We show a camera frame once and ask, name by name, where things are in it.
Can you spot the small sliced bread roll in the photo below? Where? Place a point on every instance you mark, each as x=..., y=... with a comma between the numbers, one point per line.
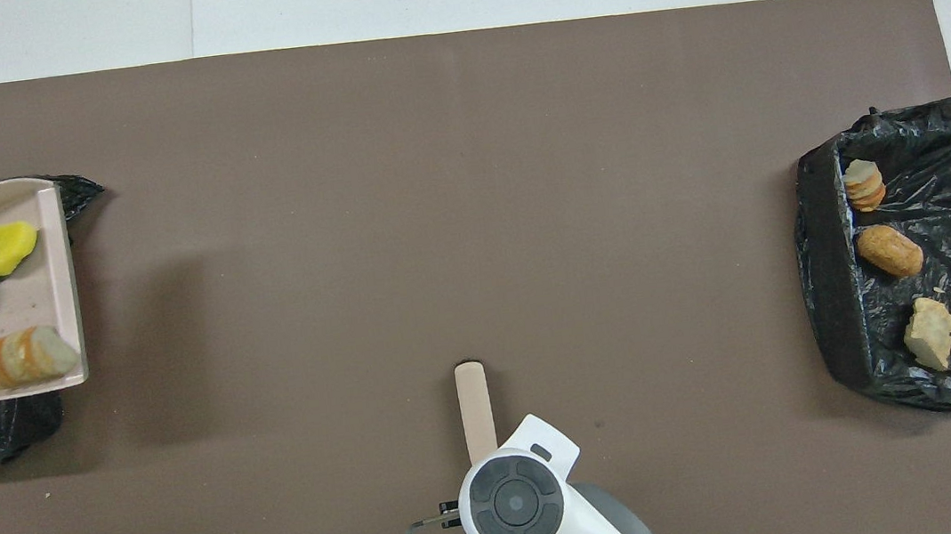
x=865, y=185

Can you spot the brown bread roll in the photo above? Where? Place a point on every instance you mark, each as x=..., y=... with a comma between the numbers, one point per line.
x=889, y=251

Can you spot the brown table mat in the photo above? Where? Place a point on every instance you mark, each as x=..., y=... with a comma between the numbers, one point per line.
x=464, y=170

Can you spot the pale bread chunk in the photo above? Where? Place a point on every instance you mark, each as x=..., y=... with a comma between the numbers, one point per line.
x=929, y=333

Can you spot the beige hand brush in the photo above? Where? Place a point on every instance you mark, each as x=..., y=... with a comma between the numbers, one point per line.
x=476, y=410

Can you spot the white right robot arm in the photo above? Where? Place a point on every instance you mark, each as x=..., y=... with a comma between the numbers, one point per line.
x=520, y=504

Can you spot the sliced orange baguette piece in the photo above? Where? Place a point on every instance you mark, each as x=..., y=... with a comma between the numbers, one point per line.
x=27, y=357

